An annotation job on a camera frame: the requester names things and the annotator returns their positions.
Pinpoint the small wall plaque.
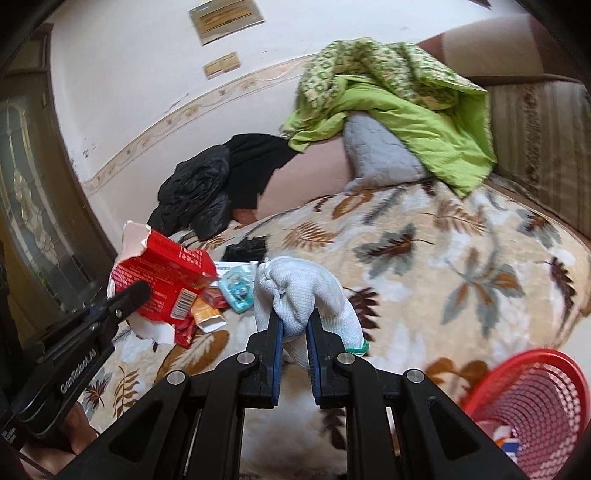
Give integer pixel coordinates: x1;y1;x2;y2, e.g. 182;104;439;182
202;52;241;79

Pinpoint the green quilt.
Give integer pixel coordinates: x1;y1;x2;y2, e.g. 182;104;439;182
279;38;499;200

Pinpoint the leaf print blanket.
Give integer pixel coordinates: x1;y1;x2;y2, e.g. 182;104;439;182
78;177;591;480

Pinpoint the black puffer jacket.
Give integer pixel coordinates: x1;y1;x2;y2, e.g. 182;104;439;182
150;144;232;241

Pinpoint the black plastic bag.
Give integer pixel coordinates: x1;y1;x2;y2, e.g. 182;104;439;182
222;235;269;264

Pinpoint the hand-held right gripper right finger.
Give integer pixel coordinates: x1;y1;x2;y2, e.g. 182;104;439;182
305;314;528;480

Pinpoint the red plastic mesh basket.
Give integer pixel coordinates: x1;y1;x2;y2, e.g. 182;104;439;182
461;349;585;480

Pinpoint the white and blue packet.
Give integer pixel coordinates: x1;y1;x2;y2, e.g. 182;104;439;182
492;424;524;459

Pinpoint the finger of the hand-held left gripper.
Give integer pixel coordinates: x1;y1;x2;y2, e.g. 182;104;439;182
88;281;152;329

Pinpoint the striped sofa cushion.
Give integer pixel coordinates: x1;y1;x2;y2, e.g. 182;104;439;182
486;78;591;241

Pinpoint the small red wrapper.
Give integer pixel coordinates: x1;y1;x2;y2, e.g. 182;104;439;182
202;285;230;309

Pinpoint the orange packet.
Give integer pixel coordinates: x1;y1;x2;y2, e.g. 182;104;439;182
191;295;228;334

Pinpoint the dark red wrapper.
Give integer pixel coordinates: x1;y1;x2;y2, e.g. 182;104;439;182
174;318;200;350

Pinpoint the red torn carton box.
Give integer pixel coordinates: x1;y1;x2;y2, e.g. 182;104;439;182
107;220;219;346

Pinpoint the pink sofa sheet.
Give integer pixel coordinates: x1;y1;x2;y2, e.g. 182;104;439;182
233;136;357;227

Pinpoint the teal snack packet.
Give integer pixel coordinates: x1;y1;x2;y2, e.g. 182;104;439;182
218;265;256;315

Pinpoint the framed wall certificate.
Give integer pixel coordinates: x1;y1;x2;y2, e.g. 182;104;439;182
188;0;266;46

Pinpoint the grey quilted pillow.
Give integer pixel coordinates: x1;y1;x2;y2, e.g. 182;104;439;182
342;113;433;193

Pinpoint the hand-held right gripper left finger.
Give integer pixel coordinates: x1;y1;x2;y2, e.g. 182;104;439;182
56;316;284;480

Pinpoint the black cloth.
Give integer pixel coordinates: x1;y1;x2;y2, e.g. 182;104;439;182
223;133;302;214

